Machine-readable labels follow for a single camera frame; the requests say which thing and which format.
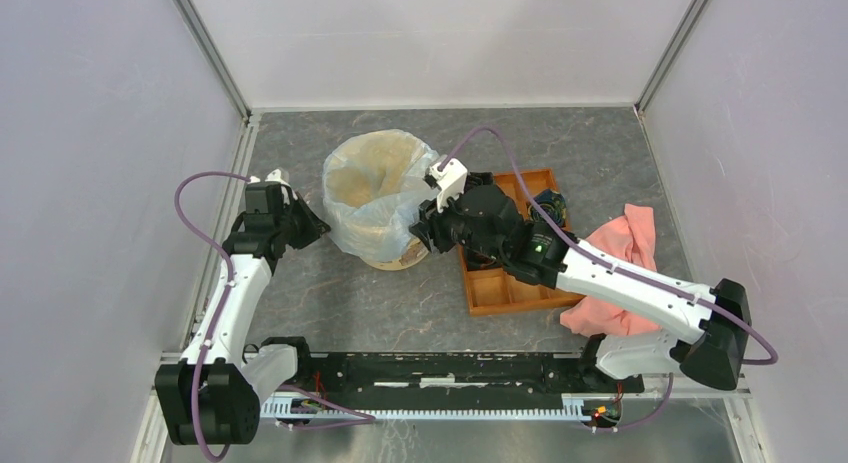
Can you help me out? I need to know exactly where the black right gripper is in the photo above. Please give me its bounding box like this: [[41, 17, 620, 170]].
[[408, 183, 506, 264]]

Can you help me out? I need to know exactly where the yellow capybara trash bin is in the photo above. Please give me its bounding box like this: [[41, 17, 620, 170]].
[[324, 129, 442, 272]]

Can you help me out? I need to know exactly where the light blue plastic trash bag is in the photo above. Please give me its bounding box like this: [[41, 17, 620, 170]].
[[321, 128, 442, 264]]

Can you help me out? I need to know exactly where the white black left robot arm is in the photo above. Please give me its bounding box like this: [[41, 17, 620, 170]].
[[154, 170, 330, 458]]

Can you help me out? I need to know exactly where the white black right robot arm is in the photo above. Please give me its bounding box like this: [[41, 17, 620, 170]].
[[410, 185, 750, 391]]

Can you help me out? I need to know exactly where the orange compartment tray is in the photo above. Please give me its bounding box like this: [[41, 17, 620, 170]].
[[459, 168, 584, 317]]

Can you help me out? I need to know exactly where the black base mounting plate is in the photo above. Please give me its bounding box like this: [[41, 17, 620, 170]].
[[288, 352, 645, 411]]

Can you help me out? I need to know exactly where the pink cloth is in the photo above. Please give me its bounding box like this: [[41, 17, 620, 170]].
[[559, 204, 664, 339]]

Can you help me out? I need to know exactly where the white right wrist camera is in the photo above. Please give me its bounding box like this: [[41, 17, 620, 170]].
[[425, 156, 469, 213]]

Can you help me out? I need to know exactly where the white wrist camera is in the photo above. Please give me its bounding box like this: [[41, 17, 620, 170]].
[[425, 156, 469, 213], [249, 167, 298, 205]]

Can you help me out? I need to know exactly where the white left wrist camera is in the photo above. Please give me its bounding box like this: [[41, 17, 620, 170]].
[[249, 167, 298, 205]]

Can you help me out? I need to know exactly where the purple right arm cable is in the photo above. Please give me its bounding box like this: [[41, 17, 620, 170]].
[[437, 125, 780, 435]]

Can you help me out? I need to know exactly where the white slotted cable duct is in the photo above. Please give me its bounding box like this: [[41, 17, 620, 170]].
[[260, 393, 590, 423]]

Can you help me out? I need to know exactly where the aluminium frame rail front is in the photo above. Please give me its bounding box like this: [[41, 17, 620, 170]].
[[153, 351, 751, 400]]

